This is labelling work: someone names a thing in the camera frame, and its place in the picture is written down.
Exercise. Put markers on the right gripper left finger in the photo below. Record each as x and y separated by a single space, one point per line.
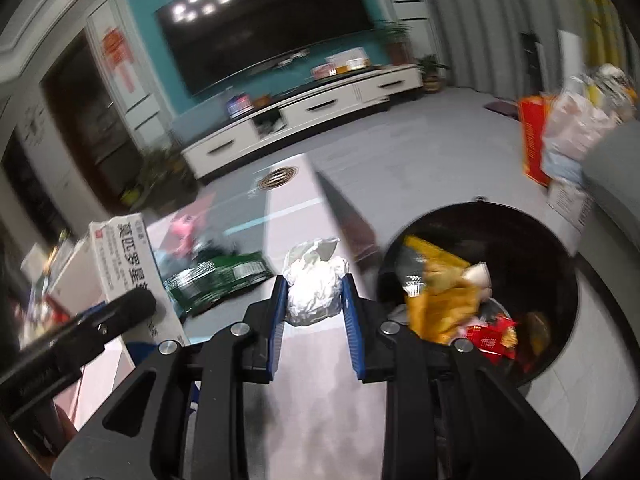
180 413

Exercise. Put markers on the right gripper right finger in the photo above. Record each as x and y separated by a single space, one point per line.
450 414

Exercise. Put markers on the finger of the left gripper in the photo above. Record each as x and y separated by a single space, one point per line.
85 336

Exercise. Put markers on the white and blue box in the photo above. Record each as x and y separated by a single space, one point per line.
124 260

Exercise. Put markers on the yellow potato chip bag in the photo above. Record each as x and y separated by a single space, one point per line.
439 301

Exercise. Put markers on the green snack bag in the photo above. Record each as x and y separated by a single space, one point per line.
205 284

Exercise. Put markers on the white tissue paper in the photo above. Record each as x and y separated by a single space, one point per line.
314 274

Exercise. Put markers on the black round trash bin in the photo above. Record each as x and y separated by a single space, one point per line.
521 270

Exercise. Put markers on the white storage box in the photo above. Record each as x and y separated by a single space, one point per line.
77 288

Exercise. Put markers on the red snack packet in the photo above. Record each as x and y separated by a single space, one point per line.
497 340

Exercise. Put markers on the paper cup in bin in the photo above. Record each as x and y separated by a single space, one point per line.
478 275

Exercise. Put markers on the pink crumpled wrapper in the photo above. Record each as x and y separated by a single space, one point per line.
184 230

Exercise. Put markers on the potted plant by door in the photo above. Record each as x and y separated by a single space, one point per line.
164 183

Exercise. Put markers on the grey sofa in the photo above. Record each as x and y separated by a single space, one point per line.
610 241

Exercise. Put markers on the blue box on cabinet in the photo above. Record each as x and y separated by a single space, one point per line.
238 105

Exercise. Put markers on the red gift bag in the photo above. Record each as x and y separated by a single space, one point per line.
532 113

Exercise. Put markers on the pink plastic bag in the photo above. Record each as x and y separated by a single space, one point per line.
578 120

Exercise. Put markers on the white TV cabinet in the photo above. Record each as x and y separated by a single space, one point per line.
316 107

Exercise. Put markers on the small potted plant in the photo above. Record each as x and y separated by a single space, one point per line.
431 70

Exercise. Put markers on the large black television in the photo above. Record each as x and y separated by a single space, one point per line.
212 40

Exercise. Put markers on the white framed card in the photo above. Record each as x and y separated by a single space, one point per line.
349 61

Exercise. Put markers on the tall potted plant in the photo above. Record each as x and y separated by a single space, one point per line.
394 37

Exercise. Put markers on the round wall clock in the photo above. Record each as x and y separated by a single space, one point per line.
34 124

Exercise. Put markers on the red knot wall ornament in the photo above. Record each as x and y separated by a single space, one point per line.
117 55

